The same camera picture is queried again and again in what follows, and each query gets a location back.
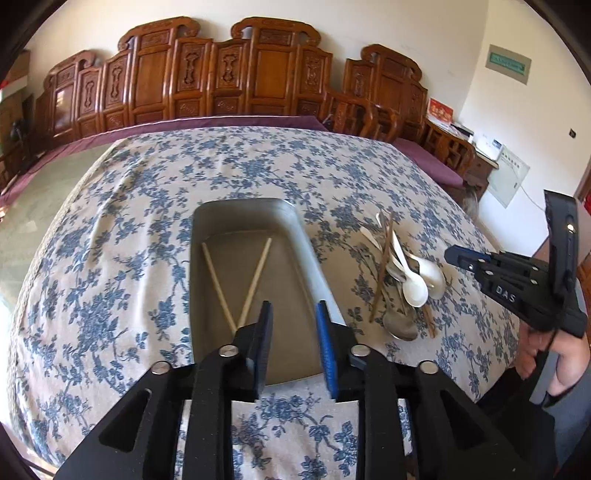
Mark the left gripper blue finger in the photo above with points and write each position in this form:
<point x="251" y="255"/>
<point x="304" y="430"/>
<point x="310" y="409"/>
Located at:
<point x="475" y="256"/>

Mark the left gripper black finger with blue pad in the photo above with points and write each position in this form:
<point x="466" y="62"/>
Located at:
<point x="412" y="421"/>
<point x="178" y="420"/>

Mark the metal smiley handle spoon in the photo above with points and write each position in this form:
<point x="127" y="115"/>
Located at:
<point x="398" y="322"/>

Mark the light bamboo chopstick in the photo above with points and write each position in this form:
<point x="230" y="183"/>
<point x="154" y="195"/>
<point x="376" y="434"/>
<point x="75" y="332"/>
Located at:
<point x="217" y="288"/>
<point x="253" y="284"/>

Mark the wooden side table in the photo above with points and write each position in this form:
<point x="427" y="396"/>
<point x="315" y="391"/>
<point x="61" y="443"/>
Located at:
<point x="477" y="175"/>

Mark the purple armchair cushion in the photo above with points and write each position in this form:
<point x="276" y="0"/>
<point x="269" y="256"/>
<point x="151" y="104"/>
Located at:
<point x="433" y="167"/>

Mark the white router box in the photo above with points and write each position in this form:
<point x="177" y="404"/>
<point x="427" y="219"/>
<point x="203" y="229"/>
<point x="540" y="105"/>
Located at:
<point x="488" y="147"/>

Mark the red card on side table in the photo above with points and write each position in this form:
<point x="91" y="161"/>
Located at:
<point x="439" y="111"/>

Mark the grey metal tray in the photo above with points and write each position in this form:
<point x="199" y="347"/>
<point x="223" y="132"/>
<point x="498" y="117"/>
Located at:
<point x="292" y="281"/>

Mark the blue floral tablecloth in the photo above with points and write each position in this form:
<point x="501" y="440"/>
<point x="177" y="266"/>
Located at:
<point x="171" y="239"/>

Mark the carved wooden armchair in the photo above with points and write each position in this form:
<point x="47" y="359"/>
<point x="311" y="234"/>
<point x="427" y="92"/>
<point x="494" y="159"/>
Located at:
<point x="382" y="98"/>

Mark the long carved wooden sofa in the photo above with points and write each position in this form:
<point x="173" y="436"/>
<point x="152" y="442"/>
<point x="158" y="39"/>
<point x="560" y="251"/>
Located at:
<point x="164" y="70"/>

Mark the stacked cardboard boxes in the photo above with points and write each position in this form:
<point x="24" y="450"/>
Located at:
<point x="12" y="86"/>

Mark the white lower wall panel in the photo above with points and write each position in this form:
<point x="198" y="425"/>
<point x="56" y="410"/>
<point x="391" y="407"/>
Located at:
<point x="505" y="181"/>

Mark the grey wall electrical panel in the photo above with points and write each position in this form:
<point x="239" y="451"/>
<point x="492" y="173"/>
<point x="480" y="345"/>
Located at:
<point x="509" y="63"/>

